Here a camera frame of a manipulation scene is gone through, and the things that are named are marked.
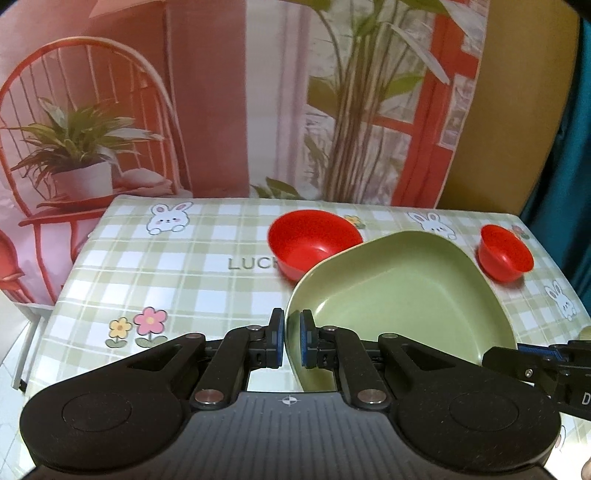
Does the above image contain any small red bowl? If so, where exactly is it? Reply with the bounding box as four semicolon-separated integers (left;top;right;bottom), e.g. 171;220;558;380
476;224;535;283

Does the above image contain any green rounded plate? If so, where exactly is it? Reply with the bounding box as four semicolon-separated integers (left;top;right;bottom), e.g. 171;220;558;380
286;231;516;391

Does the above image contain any wooden board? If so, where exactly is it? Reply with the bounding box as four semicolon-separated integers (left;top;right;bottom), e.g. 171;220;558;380
439;1;579;214

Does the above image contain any large red bowl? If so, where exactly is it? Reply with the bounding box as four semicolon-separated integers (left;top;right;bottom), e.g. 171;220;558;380
266;209;363;282

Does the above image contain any printed room backdrop cloth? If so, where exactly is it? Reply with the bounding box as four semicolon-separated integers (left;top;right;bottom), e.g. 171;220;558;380
1;1;490;305

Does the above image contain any teal curtain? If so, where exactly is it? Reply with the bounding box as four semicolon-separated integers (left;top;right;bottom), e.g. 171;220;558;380
529;78;591;319

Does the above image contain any checked bunny tablecloth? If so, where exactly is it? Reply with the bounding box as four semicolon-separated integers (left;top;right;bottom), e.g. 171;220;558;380
26;197;590;396

